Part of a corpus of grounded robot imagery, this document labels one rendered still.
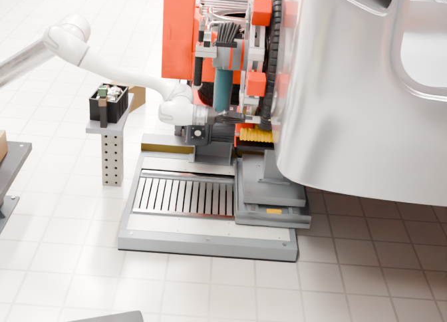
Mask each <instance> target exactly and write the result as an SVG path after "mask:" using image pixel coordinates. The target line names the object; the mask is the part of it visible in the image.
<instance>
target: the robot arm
mask: <svg viewBox="0 0 447 322"><path fill-rule="evenodd" d="M90 34H91V26H90V23H89V22H88V20H87V19H86V18H85V16H83V15H81V14H78V13H71V14H68V15H66V16H65V17H64V18H62V19H61V20H59V21H58V22H57V23H55V24H54V25H53V26H50V27H47V28H46V30H45V32H44V34H43V37H41V38H40V39H38V40H36V41H35V42H34V43H31V44H30V45H28V46H27V47H25V48H24V49H22V50H20V51H19V52H17V53H15V54H14V55H12V56H11V57H9V58H8V59H5V60H4V61H3V62H1V63H0V90H1V89H2V88H4V87H5V86H7V85H8V84H11V83H12V82H14V81H15V80H17V79H19V78H21V77H22V76H24V75H25V74H27V73H29V72H31V71H32V70H34V69H35V68H37V67H39V66H41V65H42V64H44V63H45V62H47V61H49V60H51V59H52V58H54V57H55V56H58V57H59V58H61V59H62V60H64V61H66V62H68V63H70V64H72V65H74V66H76V67H78V68H81V69H84V70H87V71H90V72H92V73H94V74H97V75H100V76H102V77H104V78H106V79H109V80H112V81H115V82H120V83H124V84H131V85H135V86H142V87H146V88H151V89H153V90H155V91H157V92H159V93H160V94H161V95H162V98H163V101H164V102H163V103H161V104H160V106H159V108H158V118H159V119H160V121H161V122H164V123H166V124H171V125H177V126H187V125H201V126H205V123H207V124H212V125H214V124H215V121H218V122H221V123H222V124H243V122H248V123H258V124H260V120H261V119H260V118H261V117H260V116H250V115H244V113H240V112H232V111H228V110H223V111H220V112H216V108H210V107H208V108H206V105H196V104H194V94H193V91H192V89H191V88H190V86H188V85H187V84H184V83H177V82H171V83H169V82H165V81H163V80H160V79H157V78H155V77H151V76H148V75H143V74H140V73H135V72H133V71H128V70H125V69H121V68H119V67H116V66H114V65H112V64H111V63H109V62H108V61H107V60H105V59H104V58H103V57H101V56H100V55H99V54H98V53H97V52H96V51H95V50H94V49H93V48H91V47H90V46H88V45H87V42H88V40H89V38H90Z"/></svg>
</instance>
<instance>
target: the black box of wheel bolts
mask: <svg viewBox="0 0 447 322"><path fill-rule="evenodd" d="M100 86H107V87H108V95H107V96H108V105H107V122H110V123H115V124H117V122H118V121H119V120H120V118H121V117H122V115H123V114H124V113H125V111H126V109H127V108H128V88H129V86H124V85H119V84H109V83H104V82H102V83H101V84H100ZM98 88H99V87H98ZM98 88H97V89H96V90H95V91H94V92H93V94H92V95H91V96H90V97H89V99H88V100H89V112H90V120H96V121H100V106H99V105H98V98H99V96H98Z"/></svg>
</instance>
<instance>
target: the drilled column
mask: <svg viewBox="0 0 447 322"><path fill-rule="evenodd" d="M101 153H102V185H103V186H116V187H121V185H122V181H123V178H124V129H123V131H122V135H121V136H114V135H104V134H101Z"/></svg>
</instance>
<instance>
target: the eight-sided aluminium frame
mask: <svg viewBox="0 0 447 322"><path fill-rule="evenodd" d="M249 2H250V3H251V10H252V7H253V5H252V3H253V0H249ZM248 34H249V31H246V30H245V35H244V40H248ZM254 42H255V25H252V24H251V25H250V36H249V48H248V57H247V60H248V63H247V72H254V70H252V66H253V61H258V64H257V73H262V68H263V62H264V56H265V48H264V47H265V26H260V38H259V47H254ZM244 86H245V71H242V72H241V84H240V90H239V109H240V113H244V115H250V116H255V112H256V110H257V107H258V104H259V96H249V95H246V91H245V90H246V87H245V90H244ZM247 107H248V108H249V110H247Z"/></svg>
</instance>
